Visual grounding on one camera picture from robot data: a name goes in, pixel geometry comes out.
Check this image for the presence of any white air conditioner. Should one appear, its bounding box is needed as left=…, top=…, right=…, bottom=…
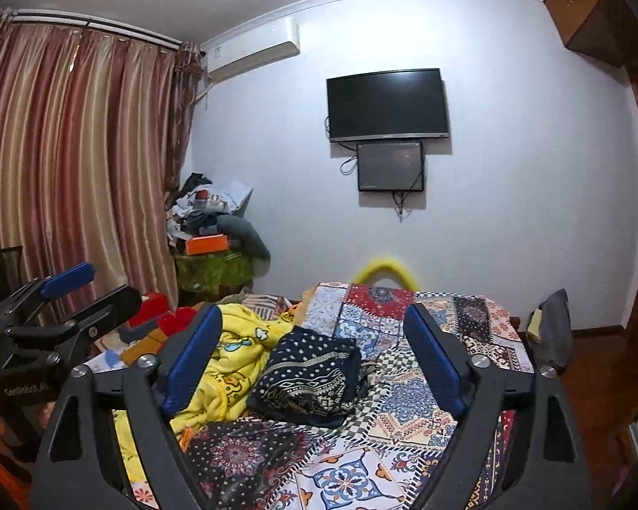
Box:
left=201, top=18, right=302, bottom=84

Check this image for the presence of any navy patterned garment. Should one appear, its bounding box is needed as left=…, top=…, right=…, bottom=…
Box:
left=246, top=326, right=379, bottom=429

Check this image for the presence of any yellow cartoon blanket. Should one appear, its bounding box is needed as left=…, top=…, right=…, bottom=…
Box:
left=111, top=302, right=305, bottom=485

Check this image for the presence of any orange plastic stool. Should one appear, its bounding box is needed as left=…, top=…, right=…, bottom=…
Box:
left=0, top=414, right=39, bottom=485

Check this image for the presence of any orange box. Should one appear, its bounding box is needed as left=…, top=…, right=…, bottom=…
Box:
left=185, top=232, right=231, bottom=256

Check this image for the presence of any striped pink curtain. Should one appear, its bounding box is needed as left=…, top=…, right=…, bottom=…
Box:
left=0, top=16, right=199, bottom=326

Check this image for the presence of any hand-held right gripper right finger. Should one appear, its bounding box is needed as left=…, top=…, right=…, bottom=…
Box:
left=403, top=302, right=596, bottom=510

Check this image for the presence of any black wall television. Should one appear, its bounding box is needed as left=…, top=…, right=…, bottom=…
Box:
left=326, top=68, right=452, bottom=144

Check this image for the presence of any red box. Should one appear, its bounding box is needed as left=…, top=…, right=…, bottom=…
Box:
left=129, top=292, right=171, bottom=328

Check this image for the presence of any dark mandala print cloth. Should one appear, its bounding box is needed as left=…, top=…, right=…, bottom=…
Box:
left=182, top=419, right=326, bottom=510

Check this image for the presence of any pile of clutter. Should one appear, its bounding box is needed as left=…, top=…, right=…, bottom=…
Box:
left=165, top=171, right=256, bottom=241

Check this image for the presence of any yellow foam tube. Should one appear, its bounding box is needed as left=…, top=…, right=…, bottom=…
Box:
left=351, top=256, right=419, bottom=294

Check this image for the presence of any mustard cloth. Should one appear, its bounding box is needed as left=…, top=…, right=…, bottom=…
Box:
left=122, top=329, right=166, bottom=365

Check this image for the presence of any white curtain rail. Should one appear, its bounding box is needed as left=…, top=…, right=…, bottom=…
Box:
left=0, top=8, right=185, bottom=50

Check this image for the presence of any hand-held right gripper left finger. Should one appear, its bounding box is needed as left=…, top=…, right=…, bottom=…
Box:
left=29, top=302, right=224, bottom=510

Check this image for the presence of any grey bag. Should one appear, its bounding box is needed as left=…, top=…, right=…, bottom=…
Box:
left=526, top=288, right=573, bottom=371

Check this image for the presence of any green cloth covered table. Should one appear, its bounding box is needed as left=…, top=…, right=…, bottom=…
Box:
left=173, top=249, right=256, bottom=305

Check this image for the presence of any patchwork print bed cover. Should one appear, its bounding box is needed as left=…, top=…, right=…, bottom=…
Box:
left=181, top=280, right=528, bottom=510

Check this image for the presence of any wooden wardrobe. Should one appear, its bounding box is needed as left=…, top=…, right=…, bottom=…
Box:
left=542, top=0, right=638, bottom=436

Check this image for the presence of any red cloth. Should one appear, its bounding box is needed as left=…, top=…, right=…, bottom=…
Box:
left=157, top=305, right=201, bottom=339

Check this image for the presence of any small black wall monitor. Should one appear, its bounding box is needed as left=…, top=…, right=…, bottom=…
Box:
left=356, top=139, right=426, bottom=193

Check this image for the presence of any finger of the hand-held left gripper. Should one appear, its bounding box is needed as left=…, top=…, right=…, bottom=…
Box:
left=0, top=261, right=97, bottom=330
left=4, top=284, right=143, bottom=352

